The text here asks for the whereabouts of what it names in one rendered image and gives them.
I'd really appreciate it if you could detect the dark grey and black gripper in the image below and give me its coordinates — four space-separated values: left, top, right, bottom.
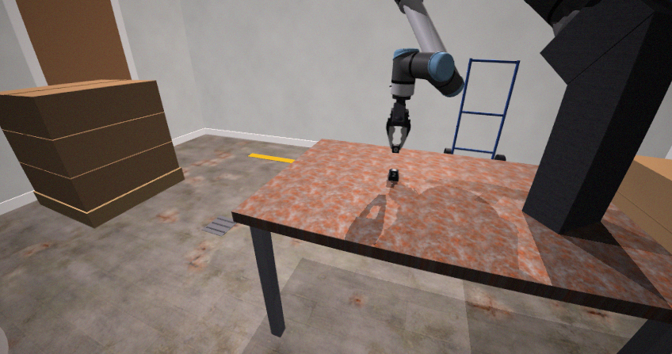
386 95 410 150

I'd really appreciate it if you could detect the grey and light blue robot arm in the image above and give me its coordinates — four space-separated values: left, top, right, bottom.
389 0 589 127

